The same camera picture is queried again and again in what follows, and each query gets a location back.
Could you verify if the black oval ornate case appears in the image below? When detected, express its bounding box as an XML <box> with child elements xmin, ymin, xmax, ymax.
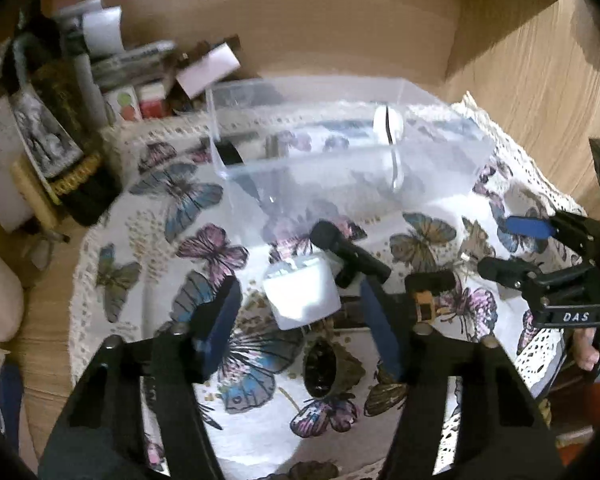
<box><xmin>302</xmin><ymin>338</ymin><xmax>366</xmax><ymax>399</ymax></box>

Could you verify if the dark glass bottle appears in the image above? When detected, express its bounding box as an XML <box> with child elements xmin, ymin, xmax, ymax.
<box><xmin>12</xmin><ymin>6</ymin><xmax>120</xmax><ymax>226</ymax></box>

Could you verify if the white power adapter cube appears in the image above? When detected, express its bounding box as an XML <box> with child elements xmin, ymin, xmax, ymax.
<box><xmin>262</xmin><ymin>252</ymin><xmax>341</xmax><ymax>330</ymax></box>

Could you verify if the butterfly print lace tablecloth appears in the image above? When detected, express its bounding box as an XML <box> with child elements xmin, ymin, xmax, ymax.
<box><xmin>69</xmin><ymin>96</ymin><xmax>580</xmax><ymax>479</ymax></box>

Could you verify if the black T-shaped plastic connector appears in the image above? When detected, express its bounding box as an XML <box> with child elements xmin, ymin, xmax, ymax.
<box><xmin>310</xmin><ymin>220</ymin><xmax>392</xmax><ymax>288</ymax></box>

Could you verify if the white folded paper card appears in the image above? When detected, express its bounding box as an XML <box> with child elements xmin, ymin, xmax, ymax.
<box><xmin>175</xmin><ymin>42</ymin><xmax>240</xmax><ymax>99</ymax></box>

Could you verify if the elephant picture card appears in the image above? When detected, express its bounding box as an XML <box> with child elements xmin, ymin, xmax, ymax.
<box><xmin>12</xmin><ymin>86</ymin><xmax>83</xmax><ymax>180</ymax></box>

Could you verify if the clear plastic storage box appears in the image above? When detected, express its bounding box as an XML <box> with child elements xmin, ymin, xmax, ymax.
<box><xmin>206</xmin><ymin>76</ymin><xmax>494</xmax><ymax>245</ymax></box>

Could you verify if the person's hand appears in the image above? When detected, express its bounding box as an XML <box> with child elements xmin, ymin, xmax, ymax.
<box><xmin>572</xmin><ymin>327</ymin><xmax>600</xmax><ymax>372</ymax></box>

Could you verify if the dark cylinder with yellow end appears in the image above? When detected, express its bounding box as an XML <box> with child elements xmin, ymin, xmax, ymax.
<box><xmin>329</xmin><ymin>268</ymin><xmax>456</xmax><ymax>334</ymax></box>

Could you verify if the stack of papers and magazines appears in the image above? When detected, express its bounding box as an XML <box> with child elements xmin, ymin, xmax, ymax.
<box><xmin>53</xmin><ymin>0</ymin><xmax>176</xmax><ymax>128</ymax></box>

